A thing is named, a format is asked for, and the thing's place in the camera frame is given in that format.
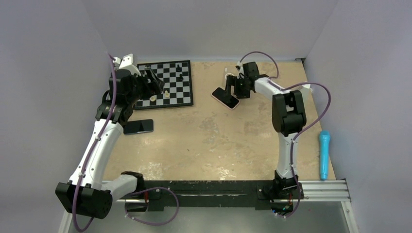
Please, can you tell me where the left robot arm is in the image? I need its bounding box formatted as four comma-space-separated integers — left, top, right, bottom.
55, 67, 164, 219

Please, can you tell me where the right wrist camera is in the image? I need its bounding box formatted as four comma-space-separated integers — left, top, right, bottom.
235, 61, 244, 74

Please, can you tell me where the black white chessboard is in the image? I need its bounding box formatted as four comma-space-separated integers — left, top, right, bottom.
134, 60, 194, 110

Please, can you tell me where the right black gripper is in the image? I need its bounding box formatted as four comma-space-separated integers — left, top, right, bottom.
223, 75, 250, 99

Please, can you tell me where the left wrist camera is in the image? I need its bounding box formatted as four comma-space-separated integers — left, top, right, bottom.
112, 53, 141, 76

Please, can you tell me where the blue phone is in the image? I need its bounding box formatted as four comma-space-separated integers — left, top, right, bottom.
123, 119, 154, 135

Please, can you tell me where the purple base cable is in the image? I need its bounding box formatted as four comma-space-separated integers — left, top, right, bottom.
124, 187, 179, 226

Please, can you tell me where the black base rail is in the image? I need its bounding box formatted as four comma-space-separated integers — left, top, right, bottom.
127, 180, 307, 213

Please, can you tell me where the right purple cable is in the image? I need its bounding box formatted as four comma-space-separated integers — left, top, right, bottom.
238, 51, 332, 181

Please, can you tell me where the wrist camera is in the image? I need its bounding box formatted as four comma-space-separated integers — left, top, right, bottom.
235, 61, 244, 74
112, 53, 141, 76

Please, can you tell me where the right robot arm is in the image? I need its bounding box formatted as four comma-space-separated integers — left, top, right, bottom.
221, 62, 307, 199

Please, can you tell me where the blue cap object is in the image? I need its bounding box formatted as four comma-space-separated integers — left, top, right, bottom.
319, 131, 331, 181

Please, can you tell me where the clear phone case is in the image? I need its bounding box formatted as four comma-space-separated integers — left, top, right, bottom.
223, 66, 238, 81

